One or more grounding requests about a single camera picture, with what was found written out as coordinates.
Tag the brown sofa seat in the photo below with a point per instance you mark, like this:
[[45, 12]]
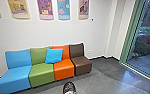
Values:
[[80, 61]]

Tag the black plastic trash bag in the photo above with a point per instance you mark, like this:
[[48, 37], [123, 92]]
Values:
[[69, 88]]

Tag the light blue wall poster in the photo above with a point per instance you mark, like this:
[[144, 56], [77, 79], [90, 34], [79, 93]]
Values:
[[63, 9]]

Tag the blue sofa seat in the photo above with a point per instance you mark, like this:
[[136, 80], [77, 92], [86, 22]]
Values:
[[14, 75]]

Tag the orange sofa seat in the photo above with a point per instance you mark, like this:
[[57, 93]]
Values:
[[63, 68]]

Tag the green framed glass door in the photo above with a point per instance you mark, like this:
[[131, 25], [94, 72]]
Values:
[[127, 36]]

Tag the green sofa seat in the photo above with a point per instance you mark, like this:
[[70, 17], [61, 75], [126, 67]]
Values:
[[41, 74]]

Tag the turquoise square cushion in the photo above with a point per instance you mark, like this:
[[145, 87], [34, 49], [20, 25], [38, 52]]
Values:
[[53, 56]]

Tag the white wall outlet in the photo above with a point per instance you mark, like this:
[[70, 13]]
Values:
[[89, 51]]

